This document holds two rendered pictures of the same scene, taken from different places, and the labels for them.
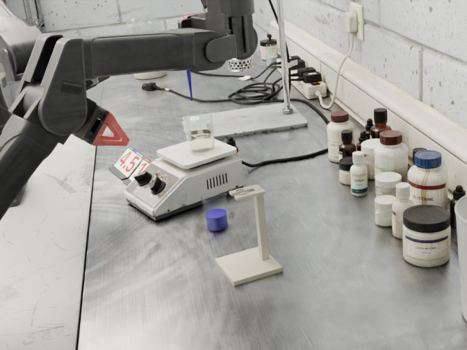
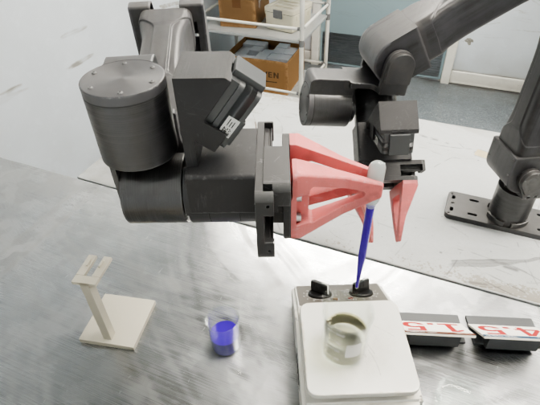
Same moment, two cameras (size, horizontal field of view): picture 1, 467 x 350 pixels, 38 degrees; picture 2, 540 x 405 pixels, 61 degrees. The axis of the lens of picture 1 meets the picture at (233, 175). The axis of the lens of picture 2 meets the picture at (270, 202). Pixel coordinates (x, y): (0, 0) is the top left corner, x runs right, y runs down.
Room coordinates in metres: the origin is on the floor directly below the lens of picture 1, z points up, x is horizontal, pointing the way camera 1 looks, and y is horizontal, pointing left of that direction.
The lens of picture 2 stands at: (1.30, -0.23, 1.45)
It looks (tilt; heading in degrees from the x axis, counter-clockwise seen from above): 40 degrees down; 121
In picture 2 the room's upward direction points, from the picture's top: 2 degrees counter-clockwise
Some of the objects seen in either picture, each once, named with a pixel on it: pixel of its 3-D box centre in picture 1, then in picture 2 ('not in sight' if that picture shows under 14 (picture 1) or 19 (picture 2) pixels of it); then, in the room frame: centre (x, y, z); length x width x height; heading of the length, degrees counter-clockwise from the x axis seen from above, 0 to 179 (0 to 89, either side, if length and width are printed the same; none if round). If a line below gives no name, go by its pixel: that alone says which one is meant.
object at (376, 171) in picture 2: not in sight; (374, 186); (1.22, 0.06, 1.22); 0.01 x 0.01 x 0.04; 30
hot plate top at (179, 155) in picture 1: (196, 151); (355, 345); (1.22, 0.07, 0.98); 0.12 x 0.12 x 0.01; 31
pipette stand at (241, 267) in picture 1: (244, 230); (108, 293); (0.90, -0.01, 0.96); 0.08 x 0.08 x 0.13; 20
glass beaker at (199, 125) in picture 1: (200, 132); (343, 328); (1.21, 0.05, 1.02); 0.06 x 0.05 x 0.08; 161
